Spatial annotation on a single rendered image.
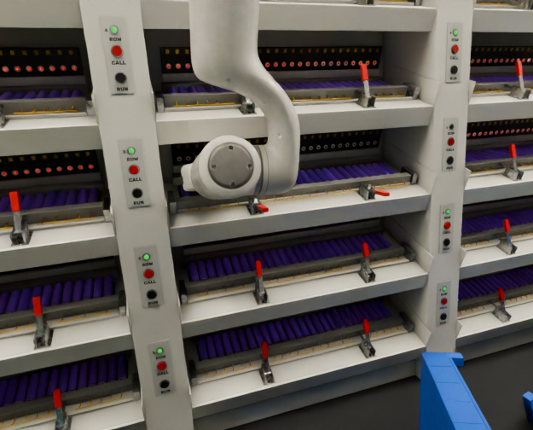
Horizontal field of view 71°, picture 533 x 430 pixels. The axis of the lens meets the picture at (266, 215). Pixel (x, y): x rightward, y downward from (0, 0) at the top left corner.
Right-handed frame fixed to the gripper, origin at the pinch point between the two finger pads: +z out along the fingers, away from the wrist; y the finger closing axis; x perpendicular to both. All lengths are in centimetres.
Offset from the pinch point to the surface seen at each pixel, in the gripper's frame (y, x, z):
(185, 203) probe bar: 4.6, 4.4, -2.0
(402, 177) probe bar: -47.1, 3.9, -1.5
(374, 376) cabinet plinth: -39, 55, 7
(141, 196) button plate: 12.6, 2.2, -7.4
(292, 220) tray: -17.1, 10.5, -4.6
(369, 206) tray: -35.6, 9.7, -4.8
